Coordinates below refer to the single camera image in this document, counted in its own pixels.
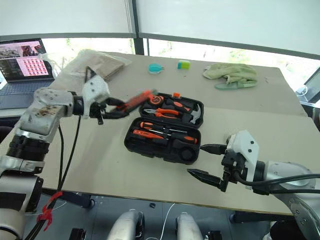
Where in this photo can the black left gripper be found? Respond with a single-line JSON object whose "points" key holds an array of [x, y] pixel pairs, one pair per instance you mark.
{"points": [[98, 110]]}

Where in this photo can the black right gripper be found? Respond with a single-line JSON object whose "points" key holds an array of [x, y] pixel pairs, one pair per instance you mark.
{"points": [[235, 167]]}

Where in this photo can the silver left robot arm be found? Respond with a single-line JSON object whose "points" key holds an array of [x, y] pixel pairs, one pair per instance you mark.
{"points": [[42, 112]]}

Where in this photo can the black tool case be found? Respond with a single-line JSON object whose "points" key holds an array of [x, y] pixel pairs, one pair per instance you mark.
{"points": [[155, 150]]}

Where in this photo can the orange black slim screwdriver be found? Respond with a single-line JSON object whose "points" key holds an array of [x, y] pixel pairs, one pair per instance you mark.
{"points": [[145, 124]]}

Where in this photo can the black orange tape measure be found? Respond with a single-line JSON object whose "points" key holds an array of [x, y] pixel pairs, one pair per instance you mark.
{"points": [[156, 99]]}

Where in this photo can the brown paper sheet stack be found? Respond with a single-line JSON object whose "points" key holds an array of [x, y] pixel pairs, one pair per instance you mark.
{"points": [[110, 66]]}

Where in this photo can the teal round case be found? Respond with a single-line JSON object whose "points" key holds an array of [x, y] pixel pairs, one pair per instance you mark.
{"points": [[155, 68]]}

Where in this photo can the clear plastic bag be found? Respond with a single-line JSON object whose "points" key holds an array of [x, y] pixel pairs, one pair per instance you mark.
{"points": [[80, 62]]}

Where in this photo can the silver rounded shape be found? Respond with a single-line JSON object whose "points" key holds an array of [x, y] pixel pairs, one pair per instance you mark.
{"points": [[187, 227], [125, 225]]}

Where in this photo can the small black floor piece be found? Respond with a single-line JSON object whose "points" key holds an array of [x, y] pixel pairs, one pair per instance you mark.
{"points": [[152, 205]]}

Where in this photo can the pale green flat tray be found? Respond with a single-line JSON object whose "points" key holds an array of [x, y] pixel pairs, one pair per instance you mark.
{"points": [[230, 86]]}

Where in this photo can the green blue small box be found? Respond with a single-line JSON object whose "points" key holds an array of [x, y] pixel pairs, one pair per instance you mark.
{"points": [[184, 65]]}

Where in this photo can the open grey laptop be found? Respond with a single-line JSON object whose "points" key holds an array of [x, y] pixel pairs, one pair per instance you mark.
{"points": [[25, 85]]}

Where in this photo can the light green towel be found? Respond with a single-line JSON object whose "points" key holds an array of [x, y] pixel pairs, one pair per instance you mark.
{"points": [[232, 71]]}

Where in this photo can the white roller blind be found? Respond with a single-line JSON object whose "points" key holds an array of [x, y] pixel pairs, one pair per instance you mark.
{"points": [[225, 20], [65, 15]]}

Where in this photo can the red tape strip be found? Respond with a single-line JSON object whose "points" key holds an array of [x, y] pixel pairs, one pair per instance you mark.
{"points": [[46, 212]]}

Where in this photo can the grey framed screen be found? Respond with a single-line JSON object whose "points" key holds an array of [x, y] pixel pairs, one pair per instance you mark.
{"points": [[313, 86]]}

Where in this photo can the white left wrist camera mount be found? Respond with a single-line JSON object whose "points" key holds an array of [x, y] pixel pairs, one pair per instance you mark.
{"points": [[95, 87]]}

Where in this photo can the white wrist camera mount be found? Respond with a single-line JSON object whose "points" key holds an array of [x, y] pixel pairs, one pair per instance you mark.
{"points": [[95, 87], [246, 145]]}

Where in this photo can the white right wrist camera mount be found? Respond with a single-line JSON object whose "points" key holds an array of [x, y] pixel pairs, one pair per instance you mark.
{"points": [[246, 145]]}

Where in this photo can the black triangular frame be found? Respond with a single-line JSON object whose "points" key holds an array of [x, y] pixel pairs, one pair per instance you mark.
{"points": [[86, 73]]}

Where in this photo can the dark window frame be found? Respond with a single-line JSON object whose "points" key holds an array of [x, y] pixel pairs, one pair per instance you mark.
{"points": [[140, 45]]}

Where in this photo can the dark table frame bar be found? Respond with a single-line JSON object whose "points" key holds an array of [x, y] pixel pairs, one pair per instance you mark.
{"points": [[75, 198], [260, 217]]}

